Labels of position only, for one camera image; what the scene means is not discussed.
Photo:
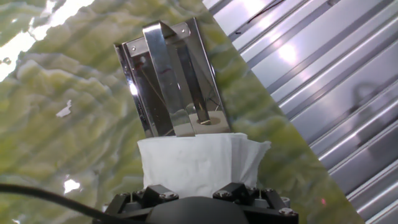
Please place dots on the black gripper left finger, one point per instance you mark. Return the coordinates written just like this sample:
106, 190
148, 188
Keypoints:
130, 205

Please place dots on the green marble pattern mat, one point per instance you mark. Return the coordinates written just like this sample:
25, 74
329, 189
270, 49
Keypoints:
77, 109

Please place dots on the chrome toilet paper holder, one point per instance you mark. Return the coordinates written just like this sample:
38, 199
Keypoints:
161, 77

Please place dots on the white toilet paper roll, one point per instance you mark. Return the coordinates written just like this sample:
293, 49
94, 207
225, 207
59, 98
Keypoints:
192, 161

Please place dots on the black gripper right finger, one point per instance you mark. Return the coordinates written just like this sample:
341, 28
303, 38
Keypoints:
267, 205

